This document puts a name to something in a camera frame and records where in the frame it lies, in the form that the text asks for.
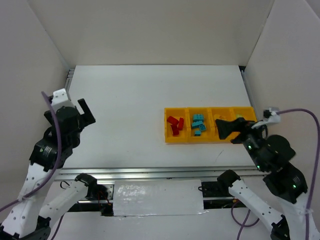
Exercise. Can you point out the small blue lego brick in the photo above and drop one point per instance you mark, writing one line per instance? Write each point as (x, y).
(197, 133)

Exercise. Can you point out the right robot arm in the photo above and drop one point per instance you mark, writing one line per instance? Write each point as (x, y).
(272, 156)

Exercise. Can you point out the red flower lego piece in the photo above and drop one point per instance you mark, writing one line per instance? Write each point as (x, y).
(172, 120)

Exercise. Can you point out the red rectangular lego brick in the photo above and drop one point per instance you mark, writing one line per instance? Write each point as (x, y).
(180, 124)

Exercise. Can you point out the yellow red blue lego stack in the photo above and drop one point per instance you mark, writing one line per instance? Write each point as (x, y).
(174, 130)

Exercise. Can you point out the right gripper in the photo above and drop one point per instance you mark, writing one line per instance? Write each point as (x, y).
(240, 130)

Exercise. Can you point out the yellow four-compartment tray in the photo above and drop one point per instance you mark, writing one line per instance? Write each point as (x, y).
(211, 134)

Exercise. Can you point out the teal small lego brick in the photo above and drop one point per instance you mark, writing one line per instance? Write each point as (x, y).
(202, 128)

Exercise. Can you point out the aluminium frame rail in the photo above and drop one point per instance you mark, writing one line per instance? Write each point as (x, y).
(112, 174)

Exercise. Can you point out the green yellow blue lego stack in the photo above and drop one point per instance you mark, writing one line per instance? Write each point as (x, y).
(196, 124)

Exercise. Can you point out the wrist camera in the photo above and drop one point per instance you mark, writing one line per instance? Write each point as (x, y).
(270, 116)
(61, 98)

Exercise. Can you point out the white taped cover plate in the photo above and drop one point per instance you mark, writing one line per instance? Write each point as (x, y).
(157, 198)

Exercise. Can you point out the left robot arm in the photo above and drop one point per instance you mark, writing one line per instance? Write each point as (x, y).
(30, 217)

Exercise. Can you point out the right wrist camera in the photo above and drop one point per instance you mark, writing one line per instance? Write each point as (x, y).
(270, 116)

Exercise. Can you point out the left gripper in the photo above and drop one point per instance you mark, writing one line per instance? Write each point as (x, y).
(83, 118)

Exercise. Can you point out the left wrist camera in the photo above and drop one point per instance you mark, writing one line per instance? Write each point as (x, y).
(61, 98)

